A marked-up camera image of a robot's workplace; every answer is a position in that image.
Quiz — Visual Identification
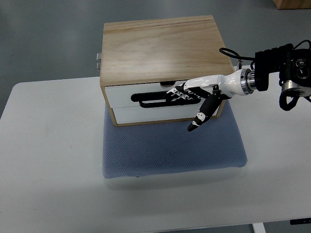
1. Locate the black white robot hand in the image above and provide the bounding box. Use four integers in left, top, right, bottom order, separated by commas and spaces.
164, 71, 245, 132

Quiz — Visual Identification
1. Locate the white drawer black handle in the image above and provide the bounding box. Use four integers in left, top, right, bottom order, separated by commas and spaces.
104, 80, 212, 109

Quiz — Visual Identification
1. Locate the wooden drawer cabinet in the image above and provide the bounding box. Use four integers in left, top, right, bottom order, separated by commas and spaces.
100, 16, 234, 126

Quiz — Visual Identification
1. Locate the white lower drawer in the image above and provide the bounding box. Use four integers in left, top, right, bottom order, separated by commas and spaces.
110, 98, 223, 124

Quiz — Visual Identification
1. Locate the blue grey cushion mat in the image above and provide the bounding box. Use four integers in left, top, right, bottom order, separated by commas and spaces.
102, 102, 247, 179

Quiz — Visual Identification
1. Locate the wooden box corner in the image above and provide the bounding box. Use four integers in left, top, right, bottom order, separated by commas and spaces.
272, 0, 311, 10

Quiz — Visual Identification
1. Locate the grey clamp behind cabinet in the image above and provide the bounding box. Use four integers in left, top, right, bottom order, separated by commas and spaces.
96, 52, 102, 71

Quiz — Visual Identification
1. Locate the white table leg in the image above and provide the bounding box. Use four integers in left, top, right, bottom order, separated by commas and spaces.
252, 223, 266, 233

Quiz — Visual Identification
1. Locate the black table control panel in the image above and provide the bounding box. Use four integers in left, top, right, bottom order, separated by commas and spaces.
290, 218, 311, 225

